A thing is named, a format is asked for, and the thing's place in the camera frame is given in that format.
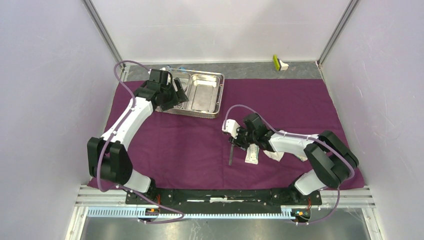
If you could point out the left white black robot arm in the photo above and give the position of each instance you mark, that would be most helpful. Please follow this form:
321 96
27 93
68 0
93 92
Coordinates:
108 158

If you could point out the beige gauze roll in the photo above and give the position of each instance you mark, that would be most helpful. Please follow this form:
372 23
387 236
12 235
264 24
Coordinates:
301 158

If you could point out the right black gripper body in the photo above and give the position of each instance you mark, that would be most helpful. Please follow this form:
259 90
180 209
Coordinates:
243 137

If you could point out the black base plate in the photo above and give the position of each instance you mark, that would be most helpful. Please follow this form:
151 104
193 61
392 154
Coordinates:
225 201

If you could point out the white sterile packet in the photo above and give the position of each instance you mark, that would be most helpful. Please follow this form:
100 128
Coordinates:
252 154

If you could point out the white gauze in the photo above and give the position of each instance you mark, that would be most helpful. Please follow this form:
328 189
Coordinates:
277 156

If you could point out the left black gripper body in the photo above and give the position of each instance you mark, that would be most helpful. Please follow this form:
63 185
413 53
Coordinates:
170 95

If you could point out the steel scalpel handle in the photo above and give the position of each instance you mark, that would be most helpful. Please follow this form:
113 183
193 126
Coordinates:
231 155

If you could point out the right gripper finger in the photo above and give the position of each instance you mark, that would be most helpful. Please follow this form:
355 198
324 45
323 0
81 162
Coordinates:
233 141
243 147

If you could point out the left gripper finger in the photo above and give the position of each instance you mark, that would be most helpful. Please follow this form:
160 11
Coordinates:
164 107
180 93

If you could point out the yellow green white object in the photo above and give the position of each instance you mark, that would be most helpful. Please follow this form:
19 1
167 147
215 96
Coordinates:
279 64

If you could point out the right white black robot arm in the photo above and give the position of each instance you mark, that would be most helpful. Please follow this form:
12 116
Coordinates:
331 160

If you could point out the aluminium frame rail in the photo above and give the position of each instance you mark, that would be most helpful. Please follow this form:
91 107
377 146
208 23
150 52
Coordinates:
92 202

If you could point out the metal instrument tray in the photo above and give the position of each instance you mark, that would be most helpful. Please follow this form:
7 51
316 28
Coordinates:
204 91

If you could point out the purple cloth wrap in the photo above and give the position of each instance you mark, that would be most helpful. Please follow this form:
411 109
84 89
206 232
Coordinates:
183 152

